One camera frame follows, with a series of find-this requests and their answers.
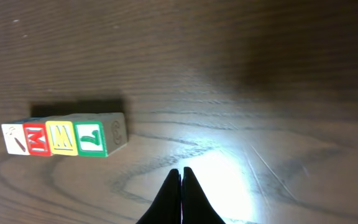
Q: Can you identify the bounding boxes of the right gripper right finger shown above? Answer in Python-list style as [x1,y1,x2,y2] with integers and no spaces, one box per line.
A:
[181,167,225,224]

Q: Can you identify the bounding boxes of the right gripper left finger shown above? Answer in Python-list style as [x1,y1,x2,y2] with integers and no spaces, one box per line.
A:
[137,169,181,224]

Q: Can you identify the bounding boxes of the green number seven block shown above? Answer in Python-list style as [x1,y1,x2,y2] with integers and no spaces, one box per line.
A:
[70,113,128,157]

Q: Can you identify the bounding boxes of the yellow top wooden block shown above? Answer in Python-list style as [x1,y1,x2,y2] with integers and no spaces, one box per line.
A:
[45,116,78,156]

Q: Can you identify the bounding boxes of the red letter M block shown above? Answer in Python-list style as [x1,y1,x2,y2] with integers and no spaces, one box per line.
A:
[23,118,53,157]

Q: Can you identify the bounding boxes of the hammer picture yellow block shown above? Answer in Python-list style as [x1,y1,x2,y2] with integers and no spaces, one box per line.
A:
[1,119,29,156]

